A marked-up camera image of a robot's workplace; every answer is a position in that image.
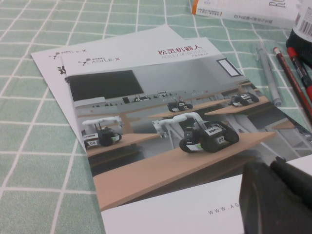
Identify dark printed leaflet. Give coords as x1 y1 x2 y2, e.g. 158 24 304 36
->
277 108 312 137

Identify green checkered tablecloth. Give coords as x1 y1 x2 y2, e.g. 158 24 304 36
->
0 0 312 234

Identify white ROS book orange edge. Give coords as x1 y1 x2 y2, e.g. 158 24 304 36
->
191 0 301 29

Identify grey pen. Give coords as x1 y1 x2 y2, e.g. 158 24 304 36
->
255 46 282 107

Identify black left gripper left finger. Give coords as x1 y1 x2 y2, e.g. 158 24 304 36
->
239 162 312 234

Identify AgileX brochure with robot photo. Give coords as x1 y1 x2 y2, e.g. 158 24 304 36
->
60 37 312 234

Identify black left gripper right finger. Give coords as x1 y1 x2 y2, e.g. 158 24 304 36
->
270 156 312 205

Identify white AgileX brochure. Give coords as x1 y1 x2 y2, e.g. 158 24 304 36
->
31 23 186 151

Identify red black fineliner pen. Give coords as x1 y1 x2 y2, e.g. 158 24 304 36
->
286 46 312 98

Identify black mesh pen holder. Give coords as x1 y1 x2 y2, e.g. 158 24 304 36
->
285 0 312 72

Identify red pencil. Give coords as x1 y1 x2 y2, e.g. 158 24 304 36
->
273 46 312 122

